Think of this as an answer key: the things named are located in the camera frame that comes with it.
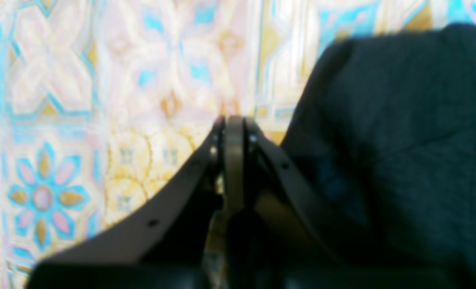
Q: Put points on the black t-shirt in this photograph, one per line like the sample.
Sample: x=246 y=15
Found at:
x=386 y=130

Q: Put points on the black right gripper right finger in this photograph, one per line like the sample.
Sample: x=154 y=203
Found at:
x=301 y=240

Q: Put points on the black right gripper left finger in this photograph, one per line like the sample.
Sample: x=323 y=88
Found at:
x=160 y=245

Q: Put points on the patterned colourful tablecloth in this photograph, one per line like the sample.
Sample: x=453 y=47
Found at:
x=101 y=101

